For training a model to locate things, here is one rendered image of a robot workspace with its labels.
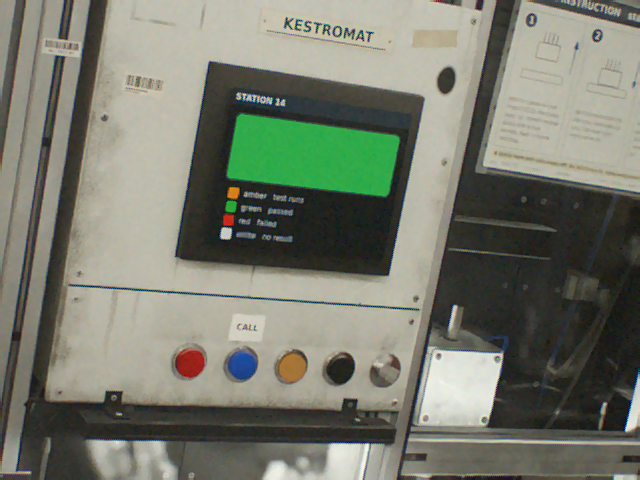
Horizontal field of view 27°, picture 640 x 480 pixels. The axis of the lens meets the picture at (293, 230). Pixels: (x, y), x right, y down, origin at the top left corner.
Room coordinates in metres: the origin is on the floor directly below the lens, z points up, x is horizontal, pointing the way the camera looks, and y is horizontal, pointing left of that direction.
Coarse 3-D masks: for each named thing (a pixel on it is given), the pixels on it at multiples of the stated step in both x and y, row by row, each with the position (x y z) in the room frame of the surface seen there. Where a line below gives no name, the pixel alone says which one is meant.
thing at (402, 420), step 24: (456, 0) 1.48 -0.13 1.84; (480, 0) 1.49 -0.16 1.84; (480, 48) 1.48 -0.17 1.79; (480, 72) 1.49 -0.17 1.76; (456, 168) 1.48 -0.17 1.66; (456, 192) 1.49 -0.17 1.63; (432, 264) 1.48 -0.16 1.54; (432, 288) 1.48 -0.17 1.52; (408, 384) 1.48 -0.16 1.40; (408, 408) 1.49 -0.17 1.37
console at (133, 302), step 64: (128, 0) 1.28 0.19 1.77; (192, 0) 1.31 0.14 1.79; (256, 0) 1.34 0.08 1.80; (320, 0) 1.37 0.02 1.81; (384, 0) 1.41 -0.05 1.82; (128, 64) 1.28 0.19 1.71; (192, 64) 1.31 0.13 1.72; (256, 64) 1.35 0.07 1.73; (320, 64) 1.38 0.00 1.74; (384, 64) 1.42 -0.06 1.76; (448, 64) 1.45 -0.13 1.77; (128, 128) 1.29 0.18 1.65; (192, 128) 1.32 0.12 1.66; (448, 128) 1.46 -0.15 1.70; (64, 192) 1.34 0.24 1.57; (128, 192) 1.29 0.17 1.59; (192, 192) 1.31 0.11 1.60; (64, 256) 1.32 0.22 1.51; (128, 256) 1.30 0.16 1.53; (192, 256) 1.32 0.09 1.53; (256, 256) 1.35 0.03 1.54; (320, 256) 1.39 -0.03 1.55; (384, 256) 1.42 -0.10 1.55; (64, 320) 1.27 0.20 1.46; (128, 320) 1.30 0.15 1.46; (192, 320) 1.34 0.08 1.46; (256, 320) 1.37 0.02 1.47; (320, 320) 1.41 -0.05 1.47; (384, 320) 1.45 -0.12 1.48; (64, 384) 1.28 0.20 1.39; (128, 384) 1.31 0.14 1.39; (192, 384) 1.34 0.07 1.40; (256, 384) 1.38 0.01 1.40; (320, 384) 1.42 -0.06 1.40; (384, 384) 1.44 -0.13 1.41
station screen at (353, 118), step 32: (256, 96) 1.32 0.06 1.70; (288, 96) 1.34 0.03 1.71; (352, 128) 1.38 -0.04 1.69; (384, 128) 1.40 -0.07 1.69; (224, 160) 1.31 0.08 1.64; (224, 192) 1.32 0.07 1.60; (256, 192) 1.33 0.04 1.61; (288, 192) 1.35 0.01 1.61; (320, 192) 1.37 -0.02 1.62; (352, 192) 1.39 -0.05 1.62; (224, 224) 1.32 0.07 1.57; (256, 224) 1.34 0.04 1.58; (288, 224) 1.35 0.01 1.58; (320, 224) 1.37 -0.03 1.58; (352, 224) 1.39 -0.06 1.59; (384, 224) 1.41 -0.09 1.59; (352, 256) 1.39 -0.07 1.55
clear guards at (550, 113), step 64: (512, 0) 1.50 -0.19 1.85; (576, 0) 1.54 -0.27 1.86; (512, 64) 1.51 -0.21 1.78; (576, 64) 1.55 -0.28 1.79; (512, 128) 1.51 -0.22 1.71; (576, 128) 1.56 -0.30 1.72; (512, 192) 1.52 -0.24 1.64; (576, 192) 1.57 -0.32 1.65; (448, 256) 1.49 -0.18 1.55; (512, 256) 1.53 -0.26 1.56; (576, 256) 1.58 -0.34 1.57; (448, 320) 1.50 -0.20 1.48; (512, 320) 1.54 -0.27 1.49; (576, 320) 1.59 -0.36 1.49; (448, 384) 1.51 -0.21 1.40; (512, 384) 1.55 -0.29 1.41; (576, 384) 1.60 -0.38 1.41; (64, 448) 1.29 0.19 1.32; (128, 448) 1.33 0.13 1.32; (192, 448) 1.36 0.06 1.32; (256, 448) 1.40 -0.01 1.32; (320, 448) 1.44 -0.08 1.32; (448, 448) 1.52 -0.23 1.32; (512, 448) 1.56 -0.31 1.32; (576, 448) 1.61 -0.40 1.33
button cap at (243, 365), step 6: (240, 354) 1.36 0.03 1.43; (246, 354) 1.36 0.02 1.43; (234, 360) 1.35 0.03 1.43; (240, 360) 1.36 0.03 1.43; (246, 360) 1.36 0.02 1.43; (252, 360) 1.36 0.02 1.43; (234, 366) 1.35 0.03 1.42; (240, 366) 1.36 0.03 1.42; (246, 366) 1.36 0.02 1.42; (252, 366) 1.36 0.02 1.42; (234, 372) 1.35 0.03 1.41; (240, 372) 1.36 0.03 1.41; (246, 372) 1.36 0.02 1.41; (252, 372) 1.36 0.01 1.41; (240, 378) 1.36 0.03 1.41; (246, 378) 1.36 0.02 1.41
